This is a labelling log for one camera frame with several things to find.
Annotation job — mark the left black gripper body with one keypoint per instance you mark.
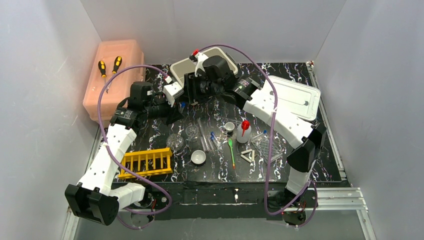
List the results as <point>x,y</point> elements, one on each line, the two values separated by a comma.
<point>171,110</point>

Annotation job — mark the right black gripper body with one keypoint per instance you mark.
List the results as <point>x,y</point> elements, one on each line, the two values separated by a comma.
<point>189,88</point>

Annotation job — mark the blue capped tube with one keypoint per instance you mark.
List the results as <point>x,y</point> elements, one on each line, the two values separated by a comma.
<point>214,140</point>
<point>259,136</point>
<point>217,144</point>

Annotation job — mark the yellow test tube rack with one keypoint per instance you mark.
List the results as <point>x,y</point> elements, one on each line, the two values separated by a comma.
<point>149,162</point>

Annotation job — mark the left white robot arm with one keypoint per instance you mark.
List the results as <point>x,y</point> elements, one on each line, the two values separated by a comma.
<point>93,197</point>

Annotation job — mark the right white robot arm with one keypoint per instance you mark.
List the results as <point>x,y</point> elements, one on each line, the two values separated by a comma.
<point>213,76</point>

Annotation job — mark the small glass beaker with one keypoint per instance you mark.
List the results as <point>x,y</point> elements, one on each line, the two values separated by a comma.
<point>192,131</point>

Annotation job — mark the beige plastic bin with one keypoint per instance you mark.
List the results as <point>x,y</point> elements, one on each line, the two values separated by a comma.
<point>182,67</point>

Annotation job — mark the round glass flask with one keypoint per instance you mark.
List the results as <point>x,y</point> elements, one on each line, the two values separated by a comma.
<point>175,142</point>

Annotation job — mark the pink plastic storage box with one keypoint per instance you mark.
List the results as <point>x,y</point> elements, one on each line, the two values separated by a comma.
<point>119,88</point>

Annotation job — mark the white ceramic evaporating dish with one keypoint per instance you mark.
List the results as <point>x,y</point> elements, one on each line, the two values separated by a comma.
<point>198,157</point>

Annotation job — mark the small white crucible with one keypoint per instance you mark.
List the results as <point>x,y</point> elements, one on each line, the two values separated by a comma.
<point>229,127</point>

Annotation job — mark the red capped wash bottle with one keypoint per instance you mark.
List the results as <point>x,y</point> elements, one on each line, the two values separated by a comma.
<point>243,132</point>

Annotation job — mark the right yellow black screwdriver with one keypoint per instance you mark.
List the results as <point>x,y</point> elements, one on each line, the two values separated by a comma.
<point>116,65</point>

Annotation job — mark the yellow black screwdriver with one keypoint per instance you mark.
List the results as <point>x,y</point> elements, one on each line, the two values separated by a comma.
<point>116,65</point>
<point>102,69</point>

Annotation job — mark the left yellow black screwdriver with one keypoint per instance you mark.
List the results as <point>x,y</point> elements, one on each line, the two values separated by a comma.
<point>102,69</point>

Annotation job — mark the clear well plate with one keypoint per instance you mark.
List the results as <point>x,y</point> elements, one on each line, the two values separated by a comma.
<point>262,146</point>

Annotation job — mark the white clay triangle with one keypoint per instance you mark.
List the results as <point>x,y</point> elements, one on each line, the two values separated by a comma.
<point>248,155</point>

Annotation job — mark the white bin lid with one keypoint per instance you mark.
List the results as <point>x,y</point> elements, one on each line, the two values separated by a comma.
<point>299,99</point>

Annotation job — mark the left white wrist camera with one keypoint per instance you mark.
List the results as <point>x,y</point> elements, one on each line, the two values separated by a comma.
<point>172,90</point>

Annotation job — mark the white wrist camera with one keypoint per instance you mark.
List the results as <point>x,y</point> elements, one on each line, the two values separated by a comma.
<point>172,90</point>
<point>198,58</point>

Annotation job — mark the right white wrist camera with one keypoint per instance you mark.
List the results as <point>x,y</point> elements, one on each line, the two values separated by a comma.
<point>198,58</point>

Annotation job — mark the aluminium frame rail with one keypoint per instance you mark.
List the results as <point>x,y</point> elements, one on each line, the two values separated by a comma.
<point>239,200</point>

